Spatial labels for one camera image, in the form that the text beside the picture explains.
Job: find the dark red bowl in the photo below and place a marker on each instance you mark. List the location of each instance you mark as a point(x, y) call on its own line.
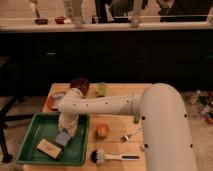
point(81, 84)

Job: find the green plastic tray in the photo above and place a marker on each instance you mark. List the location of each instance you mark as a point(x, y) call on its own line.
point(45, 125)

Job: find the orange plate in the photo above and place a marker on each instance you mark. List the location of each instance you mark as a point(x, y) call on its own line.
point(54, 99)

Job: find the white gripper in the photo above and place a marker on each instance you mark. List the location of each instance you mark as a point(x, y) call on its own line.
point(69, 122)

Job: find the white dish brush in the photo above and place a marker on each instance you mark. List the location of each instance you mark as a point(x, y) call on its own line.
point(99, 156)

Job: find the small green object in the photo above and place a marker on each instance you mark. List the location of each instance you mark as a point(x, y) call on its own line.
point(136, 119)

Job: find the dark cabinet counter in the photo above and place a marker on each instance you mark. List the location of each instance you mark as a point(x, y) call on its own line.
point(181, 58)

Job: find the dark bowl on counter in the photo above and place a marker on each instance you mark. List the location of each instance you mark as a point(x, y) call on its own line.
point(41, 21)

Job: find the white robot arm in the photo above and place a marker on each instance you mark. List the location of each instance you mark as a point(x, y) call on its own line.
point(166, 131)

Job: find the orange fruit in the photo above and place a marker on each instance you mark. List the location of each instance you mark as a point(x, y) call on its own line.
point(102, 130)

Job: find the green cup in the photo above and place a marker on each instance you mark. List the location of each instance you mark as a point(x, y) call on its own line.
point(101, 89)

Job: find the silver fork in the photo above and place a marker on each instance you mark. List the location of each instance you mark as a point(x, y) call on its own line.
point(128, 136)

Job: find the tan sponge block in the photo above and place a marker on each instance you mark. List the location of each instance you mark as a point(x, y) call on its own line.
point(49, 149)

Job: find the red bowl on counter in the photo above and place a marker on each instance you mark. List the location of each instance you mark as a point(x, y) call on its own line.
point(62, 20)

